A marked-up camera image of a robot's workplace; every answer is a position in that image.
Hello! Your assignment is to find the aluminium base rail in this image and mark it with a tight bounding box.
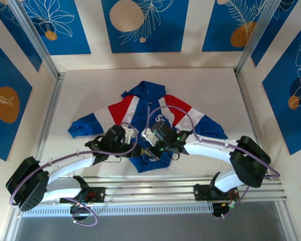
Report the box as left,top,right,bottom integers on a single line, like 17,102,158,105
34,175,288,203

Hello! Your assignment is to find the grey metal sheet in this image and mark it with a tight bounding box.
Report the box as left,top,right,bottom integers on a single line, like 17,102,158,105
14,202,291,241

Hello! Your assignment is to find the aluminium frame post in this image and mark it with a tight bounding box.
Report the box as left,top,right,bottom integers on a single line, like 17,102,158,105
8,0,67,79
235,0,283,75

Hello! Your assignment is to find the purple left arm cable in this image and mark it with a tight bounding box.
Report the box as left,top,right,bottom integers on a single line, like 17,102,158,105
10,122,138,226

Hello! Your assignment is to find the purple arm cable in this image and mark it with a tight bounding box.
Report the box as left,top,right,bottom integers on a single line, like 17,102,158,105
10,122,138,226
144,105,280,219

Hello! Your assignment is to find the blue red white jacket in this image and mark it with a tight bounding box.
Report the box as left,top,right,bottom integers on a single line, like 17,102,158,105
67,80,228,174

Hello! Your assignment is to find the blue floral wall panel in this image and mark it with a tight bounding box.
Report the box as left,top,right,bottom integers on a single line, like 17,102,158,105
21,0,92,56
0,36,33,162
250,0,300,68
101,0,190,54
262,19,301,156
0,0,43,73
202,0,270,53

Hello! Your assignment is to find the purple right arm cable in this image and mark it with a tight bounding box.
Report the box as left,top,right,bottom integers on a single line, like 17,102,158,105
144,105,280,219

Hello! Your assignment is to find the slotted grey cable duct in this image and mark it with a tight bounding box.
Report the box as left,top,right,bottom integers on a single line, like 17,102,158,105
22,202,214,218

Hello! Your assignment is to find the black cable connector bracket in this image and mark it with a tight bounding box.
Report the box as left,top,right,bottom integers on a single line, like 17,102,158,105
212,202,235,218
70,203,91,221

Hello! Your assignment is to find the aluminium table side rail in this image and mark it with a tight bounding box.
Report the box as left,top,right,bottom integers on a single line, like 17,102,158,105
234,69,291,241
4,72,67,241

